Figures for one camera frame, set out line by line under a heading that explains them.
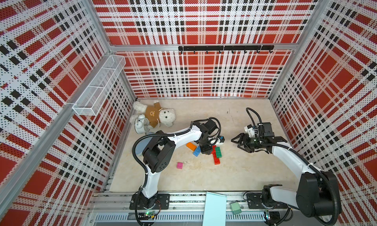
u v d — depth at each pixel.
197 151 0.91
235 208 0.71
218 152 0.88
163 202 0.74
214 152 0.88
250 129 0.80
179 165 0.84
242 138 0.75
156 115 1.02
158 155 0.50
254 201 0.74
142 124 0.92
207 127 0.73
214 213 0.68
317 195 0.40
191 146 0.93
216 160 0.86
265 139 0.63
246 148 0.75
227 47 0.89
